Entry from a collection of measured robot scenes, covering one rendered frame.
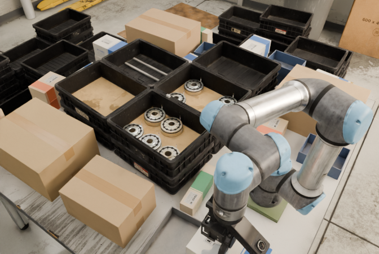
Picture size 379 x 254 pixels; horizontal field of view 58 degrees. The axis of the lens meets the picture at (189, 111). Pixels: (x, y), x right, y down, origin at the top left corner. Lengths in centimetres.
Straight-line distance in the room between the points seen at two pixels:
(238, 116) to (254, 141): 8
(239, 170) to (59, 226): 103
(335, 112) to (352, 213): 157
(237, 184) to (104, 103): 125
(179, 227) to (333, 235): 125
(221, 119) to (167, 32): 149
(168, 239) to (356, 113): 81
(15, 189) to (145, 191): 64
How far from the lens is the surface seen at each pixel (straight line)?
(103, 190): 142
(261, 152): 74
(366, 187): 273
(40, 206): 165
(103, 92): 190
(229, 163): 69
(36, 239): 243
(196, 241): 96
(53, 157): 153
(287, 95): 99
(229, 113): 81
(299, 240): 152
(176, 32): 223
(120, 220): 133
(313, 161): 121
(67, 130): 163
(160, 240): 140
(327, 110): 106
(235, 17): 358
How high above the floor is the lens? 199
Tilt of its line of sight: 42 degrees down
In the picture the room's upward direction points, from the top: straight up
